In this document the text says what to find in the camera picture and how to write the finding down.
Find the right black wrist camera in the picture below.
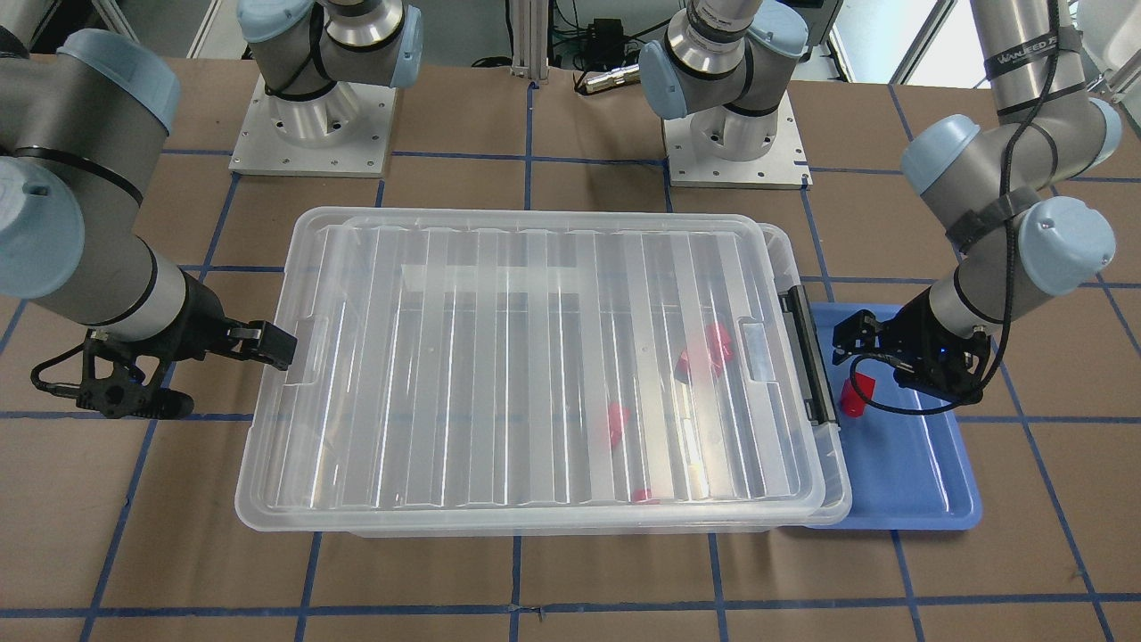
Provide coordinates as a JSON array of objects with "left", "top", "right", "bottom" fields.
[{"left": 29, "top": 330, "right": 194, "bottom": 420}]

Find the clear plastic box lid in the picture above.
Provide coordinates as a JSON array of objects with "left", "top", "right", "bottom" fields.
[{"left": 235, "top": 208, "right": 842, "bottom": 534}]

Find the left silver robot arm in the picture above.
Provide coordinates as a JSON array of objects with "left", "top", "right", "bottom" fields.
[{"left": 638, "top": 1, "right": 1123, "bottom": 405}]

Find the aluminium frame post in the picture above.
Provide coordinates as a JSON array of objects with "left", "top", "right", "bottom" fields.
[{"left": 508, "top": 0, "right": 551, "bottom": 86}]

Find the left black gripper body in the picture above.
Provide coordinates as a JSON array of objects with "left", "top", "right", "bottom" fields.
[{"left": 872, "top": 295, "right": 981, "bottom": 368}]

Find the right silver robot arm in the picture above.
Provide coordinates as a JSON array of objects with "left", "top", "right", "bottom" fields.
[{"left": 3, "top": 1, "right": 423, "bottom": 369}]

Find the clear plastic storage box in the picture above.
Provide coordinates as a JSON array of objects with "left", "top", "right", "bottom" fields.
[{"left": 267, "top": 219, "right": 853, "bottom": 538}]

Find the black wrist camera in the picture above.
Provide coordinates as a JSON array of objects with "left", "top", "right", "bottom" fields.
[
  {"left": 889, "top": 334, "right": 992, "bottom": 405},
  {"left": 29, "top": 330, "right": 194, "bottom": 420}
]

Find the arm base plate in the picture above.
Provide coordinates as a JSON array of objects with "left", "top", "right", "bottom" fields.
[
  {"left": 229, "top": 78, "right": 398, "bottom": 178},
  {"left": 661, "top": 94, "right": 814, "bottom": 190}
]

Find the blue plastic tray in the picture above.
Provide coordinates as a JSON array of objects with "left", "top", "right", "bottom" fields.
[{"left": 810, "top": 303, "right": 982, "bottom": 531}]

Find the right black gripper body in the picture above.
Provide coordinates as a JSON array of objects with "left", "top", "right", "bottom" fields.
[{"left": 160, "top": 273, "right": 234, "bottom": 361}]

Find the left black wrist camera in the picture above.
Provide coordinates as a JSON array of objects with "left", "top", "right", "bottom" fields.
[{"left": 889, "top": 334, "right": 992, "bottom": 405}]

